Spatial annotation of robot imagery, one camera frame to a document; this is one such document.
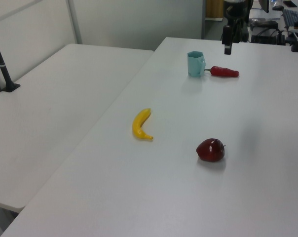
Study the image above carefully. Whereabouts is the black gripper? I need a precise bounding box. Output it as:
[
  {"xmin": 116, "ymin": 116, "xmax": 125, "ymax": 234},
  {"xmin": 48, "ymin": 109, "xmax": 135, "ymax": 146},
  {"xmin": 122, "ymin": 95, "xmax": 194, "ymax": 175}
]
[{"xmin": 222, "ymin": 0, "xmax": 251, "ymax": 55}]

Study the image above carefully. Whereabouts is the light teal faceted mug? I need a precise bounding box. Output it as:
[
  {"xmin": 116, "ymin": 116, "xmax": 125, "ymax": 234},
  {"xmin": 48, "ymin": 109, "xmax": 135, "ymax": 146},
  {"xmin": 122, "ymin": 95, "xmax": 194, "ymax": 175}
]
[{"xmin": 186, "ymin": 50, "xmax": 206, "ymax": 78}]

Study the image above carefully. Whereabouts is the black equipment pile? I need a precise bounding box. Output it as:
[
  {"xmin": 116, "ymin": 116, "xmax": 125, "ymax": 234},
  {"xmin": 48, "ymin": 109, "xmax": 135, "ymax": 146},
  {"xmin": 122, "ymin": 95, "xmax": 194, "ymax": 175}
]
[{"xmin": 248, "ymin": 18, "xmax": 298, "ymax": 46}]

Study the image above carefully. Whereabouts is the brown wooden panel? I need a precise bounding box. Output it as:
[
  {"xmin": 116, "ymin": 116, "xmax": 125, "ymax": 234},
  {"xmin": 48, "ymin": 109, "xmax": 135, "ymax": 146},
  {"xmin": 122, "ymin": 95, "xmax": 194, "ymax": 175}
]
[{"xmin": 205, "ymin": 0, "xmax": 225, "ymax": 21}]

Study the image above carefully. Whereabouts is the red chili pepper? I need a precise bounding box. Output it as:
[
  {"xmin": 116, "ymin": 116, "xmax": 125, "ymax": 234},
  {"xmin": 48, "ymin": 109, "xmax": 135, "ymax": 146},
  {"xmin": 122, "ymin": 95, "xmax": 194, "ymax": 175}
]
[{"xmin": 204, "ymin": 66, "xmax": 240, "ymax": 79}]

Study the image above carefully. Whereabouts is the black monitor stand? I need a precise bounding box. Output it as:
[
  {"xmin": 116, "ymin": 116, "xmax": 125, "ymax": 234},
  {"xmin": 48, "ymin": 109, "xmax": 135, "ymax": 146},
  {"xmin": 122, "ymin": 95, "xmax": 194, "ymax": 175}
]
[{"xmin": 259, "ymin": 0, "xmax": 270, "ymax": 13}]

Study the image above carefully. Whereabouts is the dark computer keyboard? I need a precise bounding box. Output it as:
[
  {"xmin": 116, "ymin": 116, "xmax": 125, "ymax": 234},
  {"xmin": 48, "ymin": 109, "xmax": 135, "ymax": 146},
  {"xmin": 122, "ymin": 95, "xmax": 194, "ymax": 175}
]
[{"xmin": 281, "ymin": 9, "xmax": 298, "ymax": 26}]

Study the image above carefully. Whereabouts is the dark red apple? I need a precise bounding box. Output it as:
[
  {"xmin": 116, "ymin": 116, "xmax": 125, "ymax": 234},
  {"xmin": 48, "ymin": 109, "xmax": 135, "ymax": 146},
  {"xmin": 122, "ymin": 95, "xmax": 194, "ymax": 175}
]
[{"xmin": 196, "ymin": 138, "xmax": 226, "ymax": 162}]

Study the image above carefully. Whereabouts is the yellow banana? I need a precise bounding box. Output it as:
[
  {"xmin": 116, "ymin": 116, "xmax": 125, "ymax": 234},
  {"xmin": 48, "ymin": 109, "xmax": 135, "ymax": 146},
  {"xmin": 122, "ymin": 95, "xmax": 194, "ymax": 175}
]
[{"xmin": 132, "ymin": 108, "xmax": 154, "ymax": 142}]

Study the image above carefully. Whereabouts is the black camera stand with base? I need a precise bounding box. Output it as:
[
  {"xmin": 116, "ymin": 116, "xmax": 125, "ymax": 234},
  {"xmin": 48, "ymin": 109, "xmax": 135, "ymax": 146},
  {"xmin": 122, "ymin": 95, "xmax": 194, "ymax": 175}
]
[{"xmin": 0, "ymin": 24, "xmax": 21, "ymax": 93}]

